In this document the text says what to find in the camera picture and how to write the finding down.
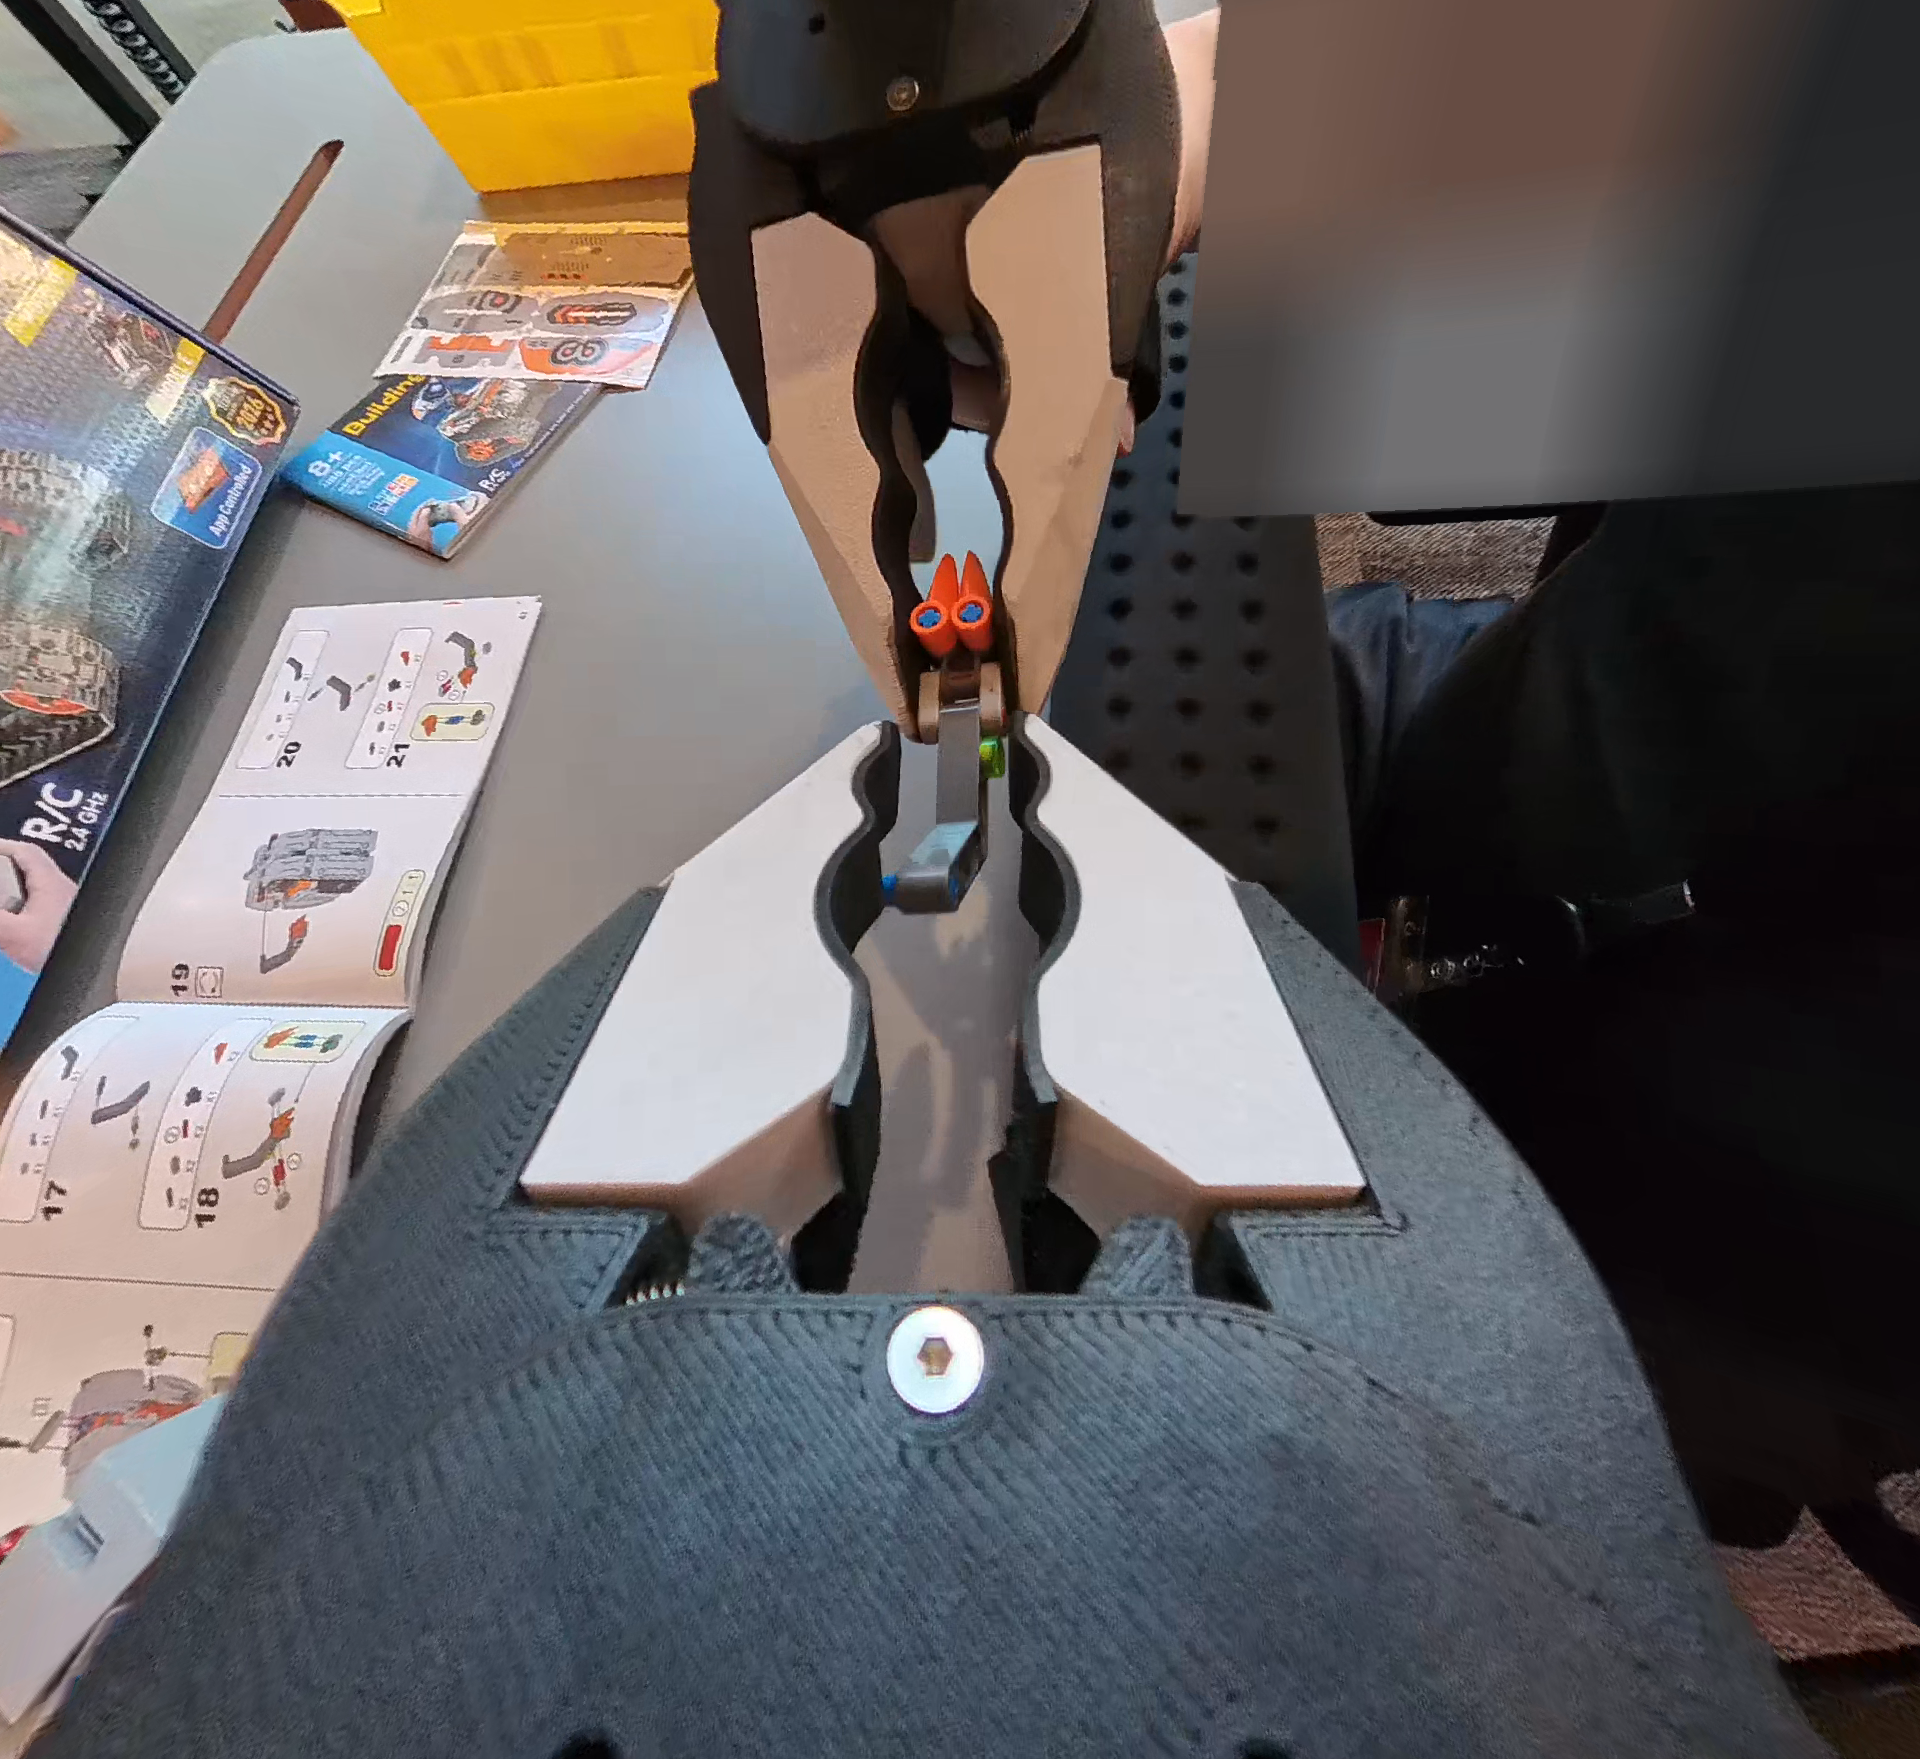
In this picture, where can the sticker sheet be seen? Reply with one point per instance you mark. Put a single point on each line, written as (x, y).
(524, 304)

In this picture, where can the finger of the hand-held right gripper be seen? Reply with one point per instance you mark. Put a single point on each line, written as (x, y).
(818, 410)
(1058, 365)

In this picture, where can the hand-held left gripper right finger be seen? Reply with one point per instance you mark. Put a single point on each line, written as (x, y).
(1186, 1038)

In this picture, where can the grey desk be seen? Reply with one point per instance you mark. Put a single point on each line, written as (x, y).
(676, 560)

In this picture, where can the blue toy box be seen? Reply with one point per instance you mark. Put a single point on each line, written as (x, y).
(105, 560)

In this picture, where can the yellow plastic bin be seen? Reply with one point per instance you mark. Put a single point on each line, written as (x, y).
(524, 65)

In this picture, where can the blue cover booklet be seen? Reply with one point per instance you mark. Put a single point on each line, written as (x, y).
(435, 452)

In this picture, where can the black perforated mat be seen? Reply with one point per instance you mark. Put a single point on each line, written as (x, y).
(1199, 679)

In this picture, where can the open instruction booklet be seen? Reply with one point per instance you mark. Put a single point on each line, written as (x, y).
(343, 799)

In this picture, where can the grey building block robot body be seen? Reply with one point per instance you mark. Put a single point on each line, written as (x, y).
(88, 1534)

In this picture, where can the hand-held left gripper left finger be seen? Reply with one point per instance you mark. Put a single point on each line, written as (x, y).
(704, 1038)

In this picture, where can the grey toy arm orange claws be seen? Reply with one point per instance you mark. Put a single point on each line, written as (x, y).
(961, 799)

